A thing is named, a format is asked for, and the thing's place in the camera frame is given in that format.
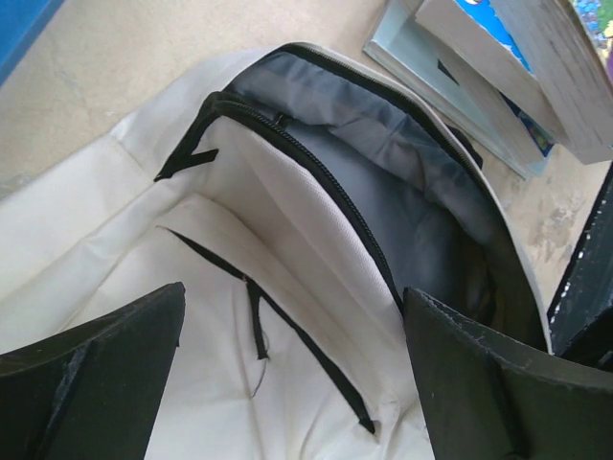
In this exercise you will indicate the colourful wooden shelf unit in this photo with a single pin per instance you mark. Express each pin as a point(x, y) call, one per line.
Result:
point(22, 21)

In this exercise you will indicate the purple treehouse book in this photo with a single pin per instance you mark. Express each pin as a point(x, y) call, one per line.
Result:
point(568, 46)

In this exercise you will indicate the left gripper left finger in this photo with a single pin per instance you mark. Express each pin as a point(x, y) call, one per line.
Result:
point(94, 391)

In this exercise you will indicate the pale blue hardcover book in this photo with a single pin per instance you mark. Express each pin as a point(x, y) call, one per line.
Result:
point(430, 69)

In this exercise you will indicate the blue cartoon paperback book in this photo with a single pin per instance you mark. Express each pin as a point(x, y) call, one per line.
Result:
point(482, 56)

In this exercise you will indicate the beige student backpack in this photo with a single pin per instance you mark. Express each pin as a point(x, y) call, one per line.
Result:
point(295, 195)

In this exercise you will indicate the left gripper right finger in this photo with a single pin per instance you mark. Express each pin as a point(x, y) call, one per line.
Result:
point(485, 395)

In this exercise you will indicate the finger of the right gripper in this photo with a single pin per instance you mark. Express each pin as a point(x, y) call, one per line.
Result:
point(580, 316)

